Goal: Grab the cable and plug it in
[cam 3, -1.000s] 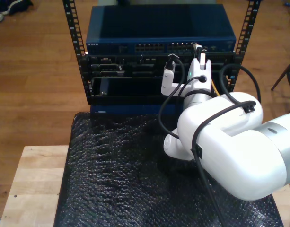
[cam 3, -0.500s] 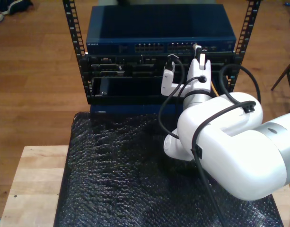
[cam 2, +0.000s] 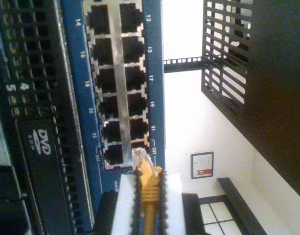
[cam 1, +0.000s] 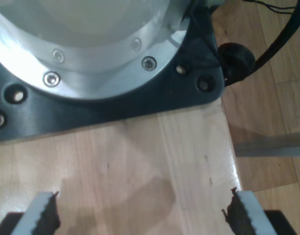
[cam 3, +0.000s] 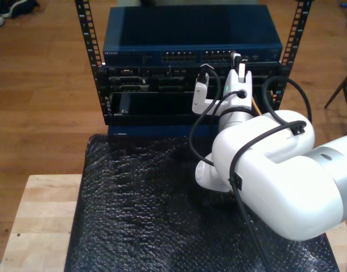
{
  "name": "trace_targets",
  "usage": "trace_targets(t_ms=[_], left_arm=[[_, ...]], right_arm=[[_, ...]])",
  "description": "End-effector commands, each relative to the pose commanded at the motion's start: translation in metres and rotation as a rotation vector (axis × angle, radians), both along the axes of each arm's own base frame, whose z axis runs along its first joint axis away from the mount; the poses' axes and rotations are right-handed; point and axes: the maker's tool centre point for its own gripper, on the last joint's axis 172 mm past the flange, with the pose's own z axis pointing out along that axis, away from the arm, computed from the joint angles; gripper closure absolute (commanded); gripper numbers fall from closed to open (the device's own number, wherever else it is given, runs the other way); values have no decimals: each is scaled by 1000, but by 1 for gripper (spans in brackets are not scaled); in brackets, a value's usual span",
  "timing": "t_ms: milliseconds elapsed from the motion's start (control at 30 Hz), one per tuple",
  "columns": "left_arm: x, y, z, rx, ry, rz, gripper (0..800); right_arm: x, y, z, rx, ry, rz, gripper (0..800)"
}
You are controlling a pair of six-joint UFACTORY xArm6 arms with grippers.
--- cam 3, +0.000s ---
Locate black rack server unit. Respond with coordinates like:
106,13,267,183
95,64,284,94

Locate blue network switch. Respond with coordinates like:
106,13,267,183
102,5,284,68

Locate long black arm cable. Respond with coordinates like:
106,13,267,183
189,64,313,272

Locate yellow network cable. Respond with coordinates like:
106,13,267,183
251,97,347,272

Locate black tray with red light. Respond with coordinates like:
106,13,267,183
104,90,278,127

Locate blue flat rack unit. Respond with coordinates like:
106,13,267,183
107,124,221,138

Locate dark shoe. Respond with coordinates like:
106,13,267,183
0,0,40,19

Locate black bubble mat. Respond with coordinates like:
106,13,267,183
64,133,340,272

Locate black perforated rack post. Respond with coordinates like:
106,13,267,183
74,0,112,126
271,0,314,113

